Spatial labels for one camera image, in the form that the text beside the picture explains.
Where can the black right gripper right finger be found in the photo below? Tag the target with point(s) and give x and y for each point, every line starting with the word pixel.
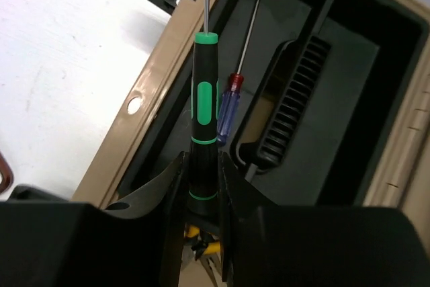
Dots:
pixel 264 244

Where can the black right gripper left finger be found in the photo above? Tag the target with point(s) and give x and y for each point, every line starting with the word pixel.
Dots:
pixel 136 241

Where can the yellow black long-nose pliers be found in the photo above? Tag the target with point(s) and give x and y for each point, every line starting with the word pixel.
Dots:
pixel 203 247

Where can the green black screwdriver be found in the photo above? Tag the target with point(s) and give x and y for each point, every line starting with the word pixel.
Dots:
pixel 203 155

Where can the blue red screwdriver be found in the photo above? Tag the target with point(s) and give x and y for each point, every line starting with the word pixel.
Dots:
pixel 232 94

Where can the tan plastic toolbox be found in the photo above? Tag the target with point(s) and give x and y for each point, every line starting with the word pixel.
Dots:
pixel 140 146

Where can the long brown hex key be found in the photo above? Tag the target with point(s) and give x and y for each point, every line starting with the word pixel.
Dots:
pixel 6 177

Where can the black toolbox tray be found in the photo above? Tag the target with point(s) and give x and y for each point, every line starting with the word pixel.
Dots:
pixel 335 96

